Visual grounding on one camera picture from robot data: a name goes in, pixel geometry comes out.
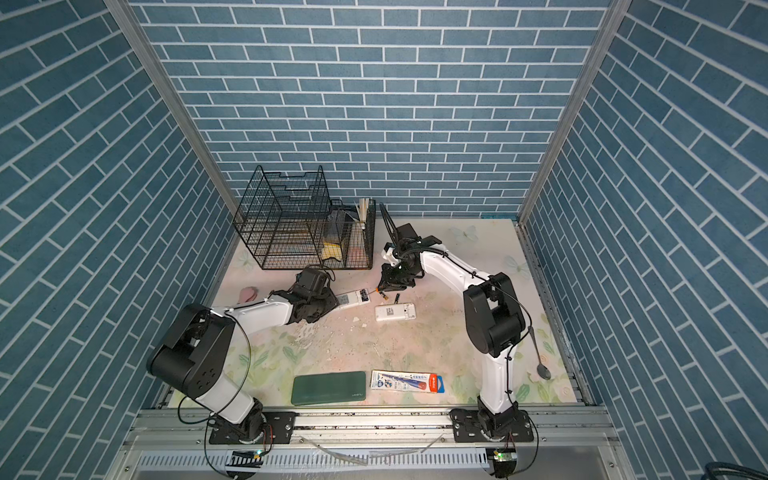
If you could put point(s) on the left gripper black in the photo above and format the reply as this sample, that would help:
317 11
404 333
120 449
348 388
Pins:
330 297

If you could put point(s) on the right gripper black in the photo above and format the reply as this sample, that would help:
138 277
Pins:
389 282

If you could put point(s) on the white remote control with screen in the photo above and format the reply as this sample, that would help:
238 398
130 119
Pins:
353 299

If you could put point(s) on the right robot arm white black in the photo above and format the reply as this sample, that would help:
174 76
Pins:
494 318

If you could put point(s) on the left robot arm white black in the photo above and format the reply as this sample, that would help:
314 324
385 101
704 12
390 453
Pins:
192 354

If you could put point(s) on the yellow item in basket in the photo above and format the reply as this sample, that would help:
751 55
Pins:
332 250

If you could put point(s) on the pink object on table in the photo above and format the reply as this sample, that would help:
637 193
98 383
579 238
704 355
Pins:
248 294

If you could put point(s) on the green flat case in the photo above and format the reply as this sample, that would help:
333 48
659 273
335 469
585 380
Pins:
328 388

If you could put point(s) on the white blue red package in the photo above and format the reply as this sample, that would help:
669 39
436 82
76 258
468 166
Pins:
407 382

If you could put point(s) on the metal spoon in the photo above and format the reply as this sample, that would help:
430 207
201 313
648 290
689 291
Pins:
542 370

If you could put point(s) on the black wire mesh basket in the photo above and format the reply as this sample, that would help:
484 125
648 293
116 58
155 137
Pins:
354 225

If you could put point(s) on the black wire file rack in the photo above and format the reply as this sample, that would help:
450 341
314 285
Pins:
280 218

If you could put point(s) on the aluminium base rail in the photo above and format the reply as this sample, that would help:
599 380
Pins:
572 441

